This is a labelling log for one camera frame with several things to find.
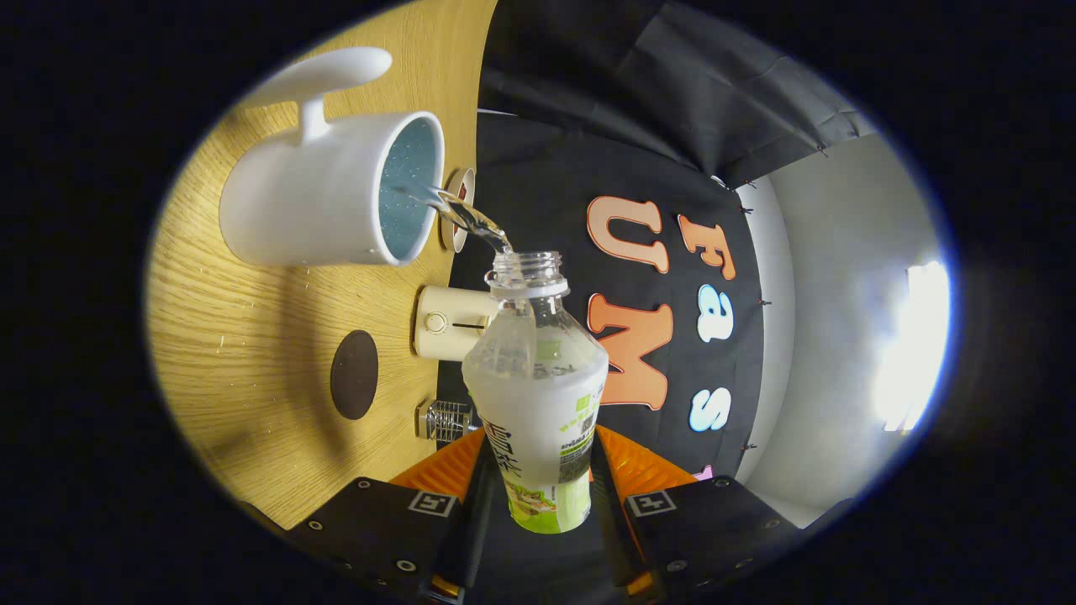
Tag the white cup blue inside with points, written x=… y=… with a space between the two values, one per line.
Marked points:
x=311 y=193

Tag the dark brown round coaster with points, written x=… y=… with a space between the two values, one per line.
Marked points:
x=354 y=375

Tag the small plate with red snacks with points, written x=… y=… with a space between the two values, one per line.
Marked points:
x=460 y=210

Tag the cream toaster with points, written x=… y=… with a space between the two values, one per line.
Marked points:
x=445 y=323

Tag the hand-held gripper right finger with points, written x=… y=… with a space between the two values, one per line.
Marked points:
x=609 y=538

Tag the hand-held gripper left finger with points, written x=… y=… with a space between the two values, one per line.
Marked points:
x=472 y=529

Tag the clear bottle white green label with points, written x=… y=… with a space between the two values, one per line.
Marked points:
x=538 y=403

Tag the wooden table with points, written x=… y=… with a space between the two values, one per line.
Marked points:
x=252 y=336

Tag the large ceiling light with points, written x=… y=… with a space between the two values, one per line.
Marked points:
x=912 y=344

